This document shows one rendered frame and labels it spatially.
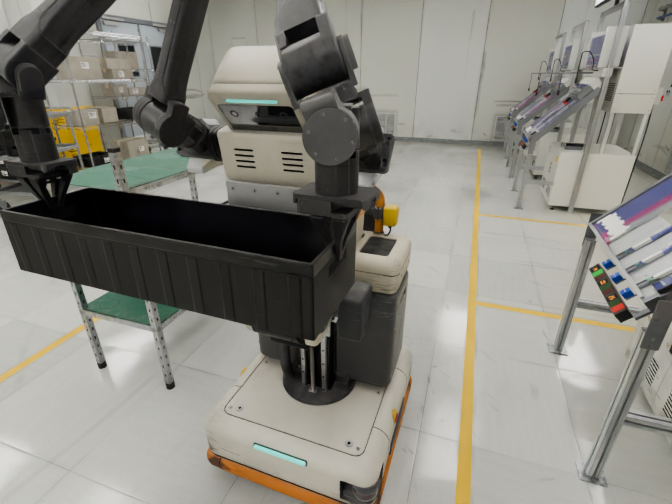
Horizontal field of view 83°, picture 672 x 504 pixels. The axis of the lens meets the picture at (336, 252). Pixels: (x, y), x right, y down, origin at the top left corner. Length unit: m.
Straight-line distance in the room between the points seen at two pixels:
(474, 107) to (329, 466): 7.86
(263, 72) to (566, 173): 4.06
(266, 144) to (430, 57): 7.82
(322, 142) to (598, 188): 4.43
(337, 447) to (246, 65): 1.09
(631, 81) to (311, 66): 4.28
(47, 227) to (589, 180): 4.51
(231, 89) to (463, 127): 7.91
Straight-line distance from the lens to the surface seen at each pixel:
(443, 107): 8.61
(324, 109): 0.40
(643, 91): 4.67
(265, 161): 0.92
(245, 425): 1.42
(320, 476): 1.36
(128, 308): 2.03
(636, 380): 1.56
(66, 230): 0.73
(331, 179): 0.48
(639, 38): 4.63
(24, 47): 0.80
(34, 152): 0.85
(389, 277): 1.20
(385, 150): 0.84
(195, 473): 1.71
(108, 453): 1.89
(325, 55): 0.47
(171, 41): 0.93
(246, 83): 0.86
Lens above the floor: 1.33
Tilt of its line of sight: 25 degrees down
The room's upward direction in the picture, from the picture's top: straight up
